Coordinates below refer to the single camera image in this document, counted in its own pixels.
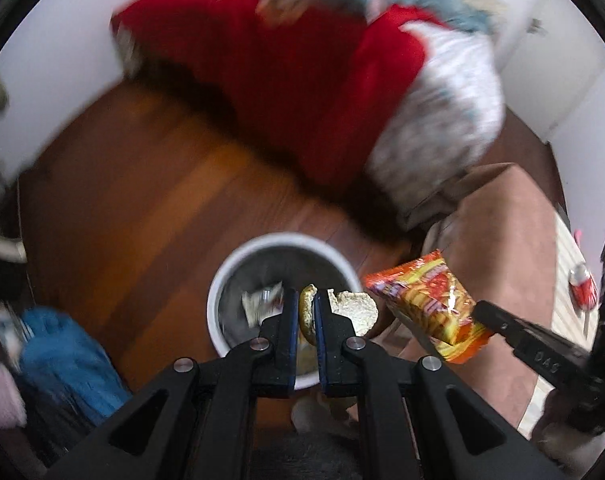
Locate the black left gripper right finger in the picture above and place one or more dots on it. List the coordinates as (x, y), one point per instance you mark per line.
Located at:
(418, 420)

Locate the white door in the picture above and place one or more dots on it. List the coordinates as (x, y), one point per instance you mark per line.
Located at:
(553, 66)

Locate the half eaten bread bun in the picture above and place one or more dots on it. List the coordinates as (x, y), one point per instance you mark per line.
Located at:
(359, 307)

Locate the blue cloth on floor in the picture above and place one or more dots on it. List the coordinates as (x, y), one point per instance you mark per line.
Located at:
(60, 359)

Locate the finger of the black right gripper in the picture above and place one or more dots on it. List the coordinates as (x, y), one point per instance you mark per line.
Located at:
(512, 329)

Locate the red blanket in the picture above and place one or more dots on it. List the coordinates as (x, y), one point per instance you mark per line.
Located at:
(316, 87)

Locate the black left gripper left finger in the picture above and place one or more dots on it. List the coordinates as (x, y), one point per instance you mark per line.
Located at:
(193, 420)

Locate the white trash bin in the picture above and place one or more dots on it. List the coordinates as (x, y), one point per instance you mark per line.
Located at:
(250, 284)

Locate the orange yellow snack packet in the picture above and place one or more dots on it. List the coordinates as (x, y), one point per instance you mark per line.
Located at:
(427, 293)

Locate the white patterned mattress sheet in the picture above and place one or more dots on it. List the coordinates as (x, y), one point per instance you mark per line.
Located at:
(446, 121)

